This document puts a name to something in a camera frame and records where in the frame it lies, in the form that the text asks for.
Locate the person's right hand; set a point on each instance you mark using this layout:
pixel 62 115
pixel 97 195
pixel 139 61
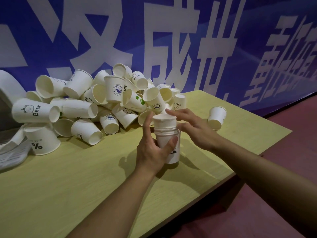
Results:
pixel 200 132

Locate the person's left hand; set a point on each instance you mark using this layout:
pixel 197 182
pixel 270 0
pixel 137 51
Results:
pixel 148 156

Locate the person's right thumb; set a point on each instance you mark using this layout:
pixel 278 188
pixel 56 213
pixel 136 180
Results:
pixel 183 127

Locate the person's left thumb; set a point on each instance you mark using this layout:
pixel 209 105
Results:
pixel 169 148

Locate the stack of nested white cups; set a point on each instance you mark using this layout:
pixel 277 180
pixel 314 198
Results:
pixel 164 122

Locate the person's left forearm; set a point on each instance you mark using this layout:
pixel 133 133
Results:
pixel 118 208

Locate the person's right forearm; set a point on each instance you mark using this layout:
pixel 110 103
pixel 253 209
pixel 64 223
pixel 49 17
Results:
pixel 267 178

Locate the plain white paper cup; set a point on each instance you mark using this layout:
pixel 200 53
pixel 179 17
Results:
pixel 217 116

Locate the blue banner with white characters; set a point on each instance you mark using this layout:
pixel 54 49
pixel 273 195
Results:
pixel 153 34

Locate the pile of white paper cups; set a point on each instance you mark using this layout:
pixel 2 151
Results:
pixel 79 106

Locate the clear plastic bag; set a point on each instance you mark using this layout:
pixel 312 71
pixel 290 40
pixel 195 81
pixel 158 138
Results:
pixel 11 151

